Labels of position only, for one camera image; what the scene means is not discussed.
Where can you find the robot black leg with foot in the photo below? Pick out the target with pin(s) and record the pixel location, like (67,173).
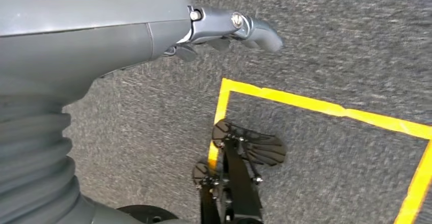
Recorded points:
(236,168)

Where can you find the yellow floor tape square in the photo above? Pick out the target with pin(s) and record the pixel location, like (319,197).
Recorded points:
(303,101)

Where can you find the black round robot part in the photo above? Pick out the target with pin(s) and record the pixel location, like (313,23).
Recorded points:
(148,215)

